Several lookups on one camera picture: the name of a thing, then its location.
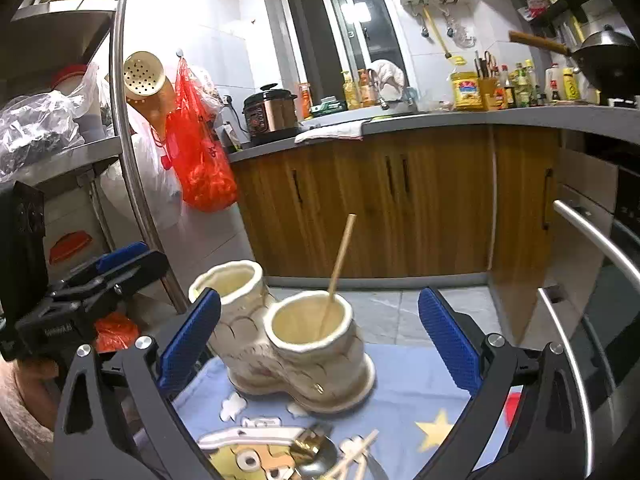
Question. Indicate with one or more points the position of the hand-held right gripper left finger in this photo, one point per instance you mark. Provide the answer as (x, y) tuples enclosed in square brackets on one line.
[(190, 340)]

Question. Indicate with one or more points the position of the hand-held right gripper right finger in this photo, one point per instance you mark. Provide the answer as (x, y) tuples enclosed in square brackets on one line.
[(447, 345)]

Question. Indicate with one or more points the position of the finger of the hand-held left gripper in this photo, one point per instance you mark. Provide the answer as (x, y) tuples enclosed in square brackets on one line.
[(120, 255), (135, 272)]

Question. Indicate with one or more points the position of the white ceramic utensil holder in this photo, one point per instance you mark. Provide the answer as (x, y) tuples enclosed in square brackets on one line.
[(300, 370)]

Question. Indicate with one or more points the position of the wooden chopstick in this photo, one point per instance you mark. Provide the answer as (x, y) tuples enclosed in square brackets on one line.
[(357, 447), (359, 465), (340, 265)]

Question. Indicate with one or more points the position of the gold metal spoon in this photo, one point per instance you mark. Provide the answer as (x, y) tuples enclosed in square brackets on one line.
[(310, 452)]

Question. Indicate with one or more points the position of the orange plastic bag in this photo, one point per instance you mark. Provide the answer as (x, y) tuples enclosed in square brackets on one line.
[(117, 332)]

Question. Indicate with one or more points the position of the white plastic bag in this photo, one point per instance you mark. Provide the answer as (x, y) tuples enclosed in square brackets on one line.
[(145, 180)]

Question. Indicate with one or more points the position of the blue cartoon printed cloth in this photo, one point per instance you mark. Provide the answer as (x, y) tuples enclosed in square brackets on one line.
[(400, 410)]

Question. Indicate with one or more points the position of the red plastic bag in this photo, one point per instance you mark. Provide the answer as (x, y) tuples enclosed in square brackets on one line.
[(205, 175)]

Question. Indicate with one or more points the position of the clear plastic bag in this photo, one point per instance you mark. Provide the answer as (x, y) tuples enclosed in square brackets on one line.
[(35, 130)]

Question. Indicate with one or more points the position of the metal shelf rack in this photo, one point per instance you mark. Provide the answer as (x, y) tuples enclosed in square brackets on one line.
[(120, 110)]

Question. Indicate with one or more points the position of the wooden cabinet doors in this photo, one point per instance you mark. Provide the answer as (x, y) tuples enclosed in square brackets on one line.
[(425, 200)]

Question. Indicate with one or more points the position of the stainless steel oven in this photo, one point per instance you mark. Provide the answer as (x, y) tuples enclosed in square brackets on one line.
[(610, 280)]

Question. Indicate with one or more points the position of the gold perforated strainer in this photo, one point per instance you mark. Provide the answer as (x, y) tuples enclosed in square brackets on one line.
[(142, 77)]

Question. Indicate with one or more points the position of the black pressure cooker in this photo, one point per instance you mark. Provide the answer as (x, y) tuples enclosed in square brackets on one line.
[(270, 115)]

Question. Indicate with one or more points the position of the white dish cloth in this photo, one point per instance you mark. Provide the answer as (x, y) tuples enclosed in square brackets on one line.
[(330, 132)]

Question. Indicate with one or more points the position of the orange bottle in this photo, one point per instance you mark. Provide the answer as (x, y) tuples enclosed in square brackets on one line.
[(305, 101)]

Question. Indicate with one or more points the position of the yellow oil jug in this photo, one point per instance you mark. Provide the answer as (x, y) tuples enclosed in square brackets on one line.
[(468, 92)]

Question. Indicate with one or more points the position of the green box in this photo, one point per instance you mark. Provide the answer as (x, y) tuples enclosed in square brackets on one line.
[(327, 106)]

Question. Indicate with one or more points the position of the wooden knife block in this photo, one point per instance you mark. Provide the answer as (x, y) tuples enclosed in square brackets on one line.
[(487, 87)]

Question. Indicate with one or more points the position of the amber bottle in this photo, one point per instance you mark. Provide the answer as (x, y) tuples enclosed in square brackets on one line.
[(367, 89)]

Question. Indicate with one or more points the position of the yellow dish soap bottle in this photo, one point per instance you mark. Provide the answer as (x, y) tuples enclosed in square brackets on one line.
[(351, 91)]

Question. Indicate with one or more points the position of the row of sauce bottles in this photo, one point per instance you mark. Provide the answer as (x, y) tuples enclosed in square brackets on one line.
[(540, 87)]

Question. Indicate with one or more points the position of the white hanging towel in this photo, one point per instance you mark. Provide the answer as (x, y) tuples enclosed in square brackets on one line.
[(389, 76)]

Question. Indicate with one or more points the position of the window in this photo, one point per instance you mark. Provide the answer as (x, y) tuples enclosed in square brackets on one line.
[(340, 25)]

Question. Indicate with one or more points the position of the wall shelf with condiments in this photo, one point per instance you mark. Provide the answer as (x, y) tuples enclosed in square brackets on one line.
[(545, 0)]

